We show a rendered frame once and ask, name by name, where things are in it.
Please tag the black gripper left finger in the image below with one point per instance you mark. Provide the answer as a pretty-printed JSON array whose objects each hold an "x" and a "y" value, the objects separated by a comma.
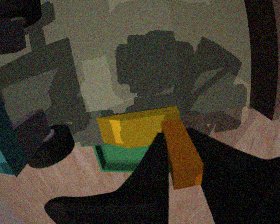
[{"x": 142, "y": 199}]

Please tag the green tray floor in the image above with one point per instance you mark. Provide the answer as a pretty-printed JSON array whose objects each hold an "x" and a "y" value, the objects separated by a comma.
[{"x": 120, "y": 155}]

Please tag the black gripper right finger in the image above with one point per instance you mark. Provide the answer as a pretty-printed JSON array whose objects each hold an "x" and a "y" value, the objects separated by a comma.
[{"x": 236, "y": 185}]

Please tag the green tray rim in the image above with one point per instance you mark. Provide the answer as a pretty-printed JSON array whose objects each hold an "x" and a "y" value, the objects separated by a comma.
[{"x": 113, "y": 168}]

